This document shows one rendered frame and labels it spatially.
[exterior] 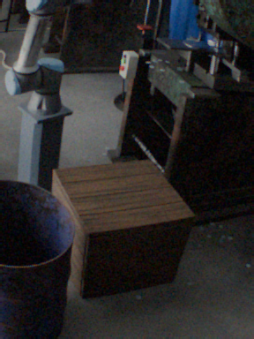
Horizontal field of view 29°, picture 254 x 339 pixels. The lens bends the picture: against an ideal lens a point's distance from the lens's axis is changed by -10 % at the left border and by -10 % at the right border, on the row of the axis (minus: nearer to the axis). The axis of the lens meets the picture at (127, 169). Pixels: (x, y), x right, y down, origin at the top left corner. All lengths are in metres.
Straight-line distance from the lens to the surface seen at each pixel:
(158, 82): 2.38
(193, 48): 2.21
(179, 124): 2.11
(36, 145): 2.16
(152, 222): 1.77
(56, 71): 2.05
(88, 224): 1.70
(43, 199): 1.62
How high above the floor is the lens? 1.40
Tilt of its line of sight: 31 degrees down
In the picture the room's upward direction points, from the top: 10 degrees clockwise
